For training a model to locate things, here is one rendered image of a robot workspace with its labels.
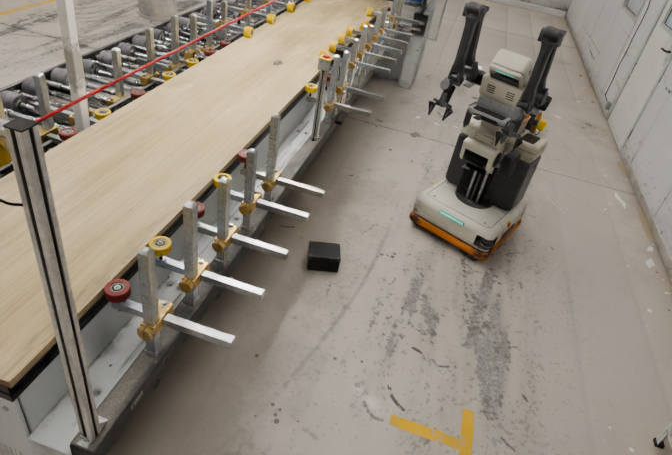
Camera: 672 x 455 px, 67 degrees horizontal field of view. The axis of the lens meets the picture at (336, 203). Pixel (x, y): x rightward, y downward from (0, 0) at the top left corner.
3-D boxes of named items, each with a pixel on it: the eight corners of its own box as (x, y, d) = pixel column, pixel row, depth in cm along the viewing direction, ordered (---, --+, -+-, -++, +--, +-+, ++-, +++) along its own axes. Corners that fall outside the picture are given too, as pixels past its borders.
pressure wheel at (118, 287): (124, 321, 168) (121, 297, 161) (102, 315, 168) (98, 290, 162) (137, 305, 174) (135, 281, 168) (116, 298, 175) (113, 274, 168)
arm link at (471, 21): (487, 7, 267) (469, 1, 272) (483, 8, 263) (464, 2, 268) (464, 84, 291) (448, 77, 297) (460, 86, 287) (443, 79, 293)
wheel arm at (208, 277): (264, 296, 187) (265, 288, 185) (260, 303, 184) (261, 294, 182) (159, 261, 194) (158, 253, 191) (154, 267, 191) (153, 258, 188)
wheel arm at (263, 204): (308, 220, 227) (309, 212, 224) (305, 224, 224) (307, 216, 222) (219, 193, 233) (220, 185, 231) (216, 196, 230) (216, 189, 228)
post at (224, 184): (227, 270, 217) (231, 177, 189) (223, 276, 214) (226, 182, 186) (219, 268, 217) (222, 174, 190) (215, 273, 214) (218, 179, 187)
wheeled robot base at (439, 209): (449, 189, 417) (458, 163, 403) (520, 226, 388) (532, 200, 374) (405, 220, 371) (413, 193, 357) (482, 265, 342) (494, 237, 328)
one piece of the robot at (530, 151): (454, 181, 402) (488, 82, 355) (517, 213, 378) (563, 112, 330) (433, 195, 379) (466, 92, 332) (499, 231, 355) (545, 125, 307)
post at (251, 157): (251, 237, 237) (257, 148, 209) (248, 241, 234) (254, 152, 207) (244, 235, 237) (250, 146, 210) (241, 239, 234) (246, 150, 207)
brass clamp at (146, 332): (175, 314, 172) (175, 304, 169) (152, 343, 161) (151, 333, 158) (159, 308, 173) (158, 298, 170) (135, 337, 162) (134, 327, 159)
